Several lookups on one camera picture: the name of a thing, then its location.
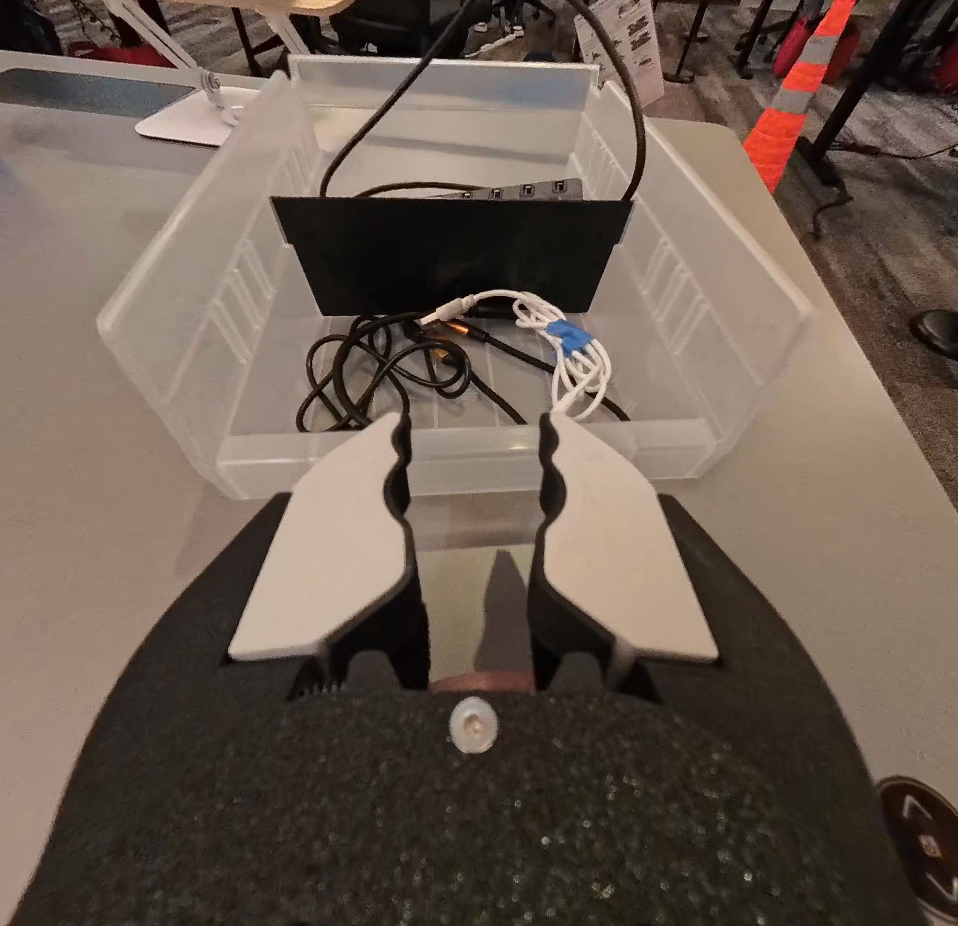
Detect black bin divider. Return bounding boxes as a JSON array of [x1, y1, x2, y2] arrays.
[[271, 196, 633, 317]]

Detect thick black cable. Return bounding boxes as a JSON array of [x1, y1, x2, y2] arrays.
[[319, 0, 646, 203]]

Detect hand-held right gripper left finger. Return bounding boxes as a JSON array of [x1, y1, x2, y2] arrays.
[[227, 412, 431, 693]]

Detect white cable blue tie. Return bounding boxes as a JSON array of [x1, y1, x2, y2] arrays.
[[419, 290, 615, 422]]

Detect black cable gold connectors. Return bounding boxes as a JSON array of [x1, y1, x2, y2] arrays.
[[404, 316, 631, 426]]

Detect clear plastic bin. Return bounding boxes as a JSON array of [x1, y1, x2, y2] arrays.
[[96, 54, 815, 502]]

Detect orange traffic cone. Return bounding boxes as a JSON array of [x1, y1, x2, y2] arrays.
[[741, 0, 862, 194]]

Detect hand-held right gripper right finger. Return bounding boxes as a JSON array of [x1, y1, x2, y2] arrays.
[[528, 412, 721, 693]]

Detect printed paper sign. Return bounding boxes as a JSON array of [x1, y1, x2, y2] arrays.
[[572, 0, 663, 107]]

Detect black office chair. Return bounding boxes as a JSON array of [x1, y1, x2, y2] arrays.
[[329, 0, 558, 59]]

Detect black stanchion pole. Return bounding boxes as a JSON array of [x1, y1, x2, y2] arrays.
[[662, 0, 719, 85]]

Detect grey desk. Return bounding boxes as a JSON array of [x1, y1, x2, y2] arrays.
[[0, 49, 958, 926]]

